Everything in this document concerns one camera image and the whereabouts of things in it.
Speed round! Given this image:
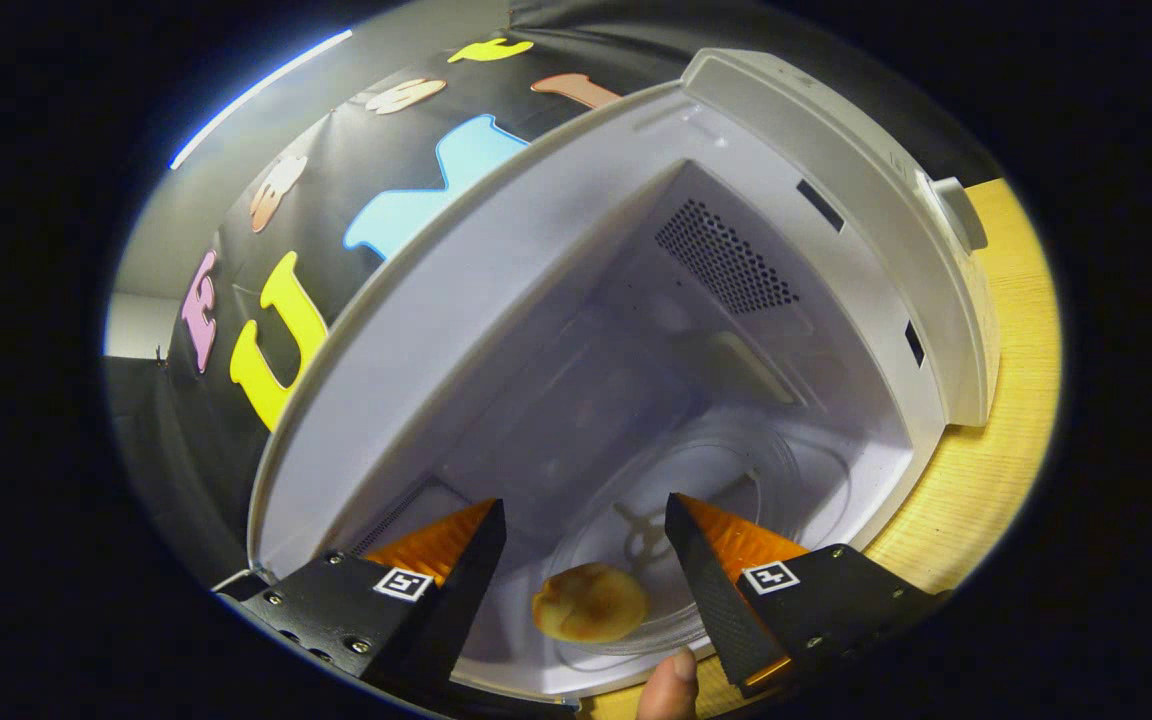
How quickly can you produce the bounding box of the golden bread bun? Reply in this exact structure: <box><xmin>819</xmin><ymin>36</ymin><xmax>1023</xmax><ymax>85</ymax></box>
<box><xmin>532</xmin><ymin>562</ymin><xmax>649</xmax><ymax>644</ymax></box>

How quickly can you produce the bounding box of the glass microwave turntable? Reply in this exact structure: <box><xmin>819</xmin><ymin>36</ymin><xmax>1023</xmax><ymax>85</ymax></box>
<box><xmin>544</xmin><ymin>435</ymin><xmax>852</xmax><ymax>656</ymax></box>

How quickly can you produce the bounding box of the white microwave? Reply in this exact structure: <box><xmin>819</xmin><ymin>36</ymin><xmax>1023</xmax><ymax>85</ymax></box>
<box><xmin>241</xmin><ymin>48</ymin><xmax>999</xmax><ymax>701</ymax></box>

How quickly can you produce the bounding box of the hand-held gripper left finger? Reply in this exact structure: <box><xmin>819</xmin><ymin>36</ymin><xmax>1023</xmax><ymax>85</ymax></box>
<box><xmin>216</xmin><ymin>498</ymin><xmax>507</xmax><ymax>691</ymax></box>

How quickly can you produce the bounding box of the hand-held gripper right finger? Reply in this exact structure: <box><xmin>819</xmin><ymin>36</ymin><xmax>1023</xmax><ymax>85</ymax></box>
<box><xmin>664</xmin><ymin>492</ymin><xmax>947</xmax><ymax>699</ymax></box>

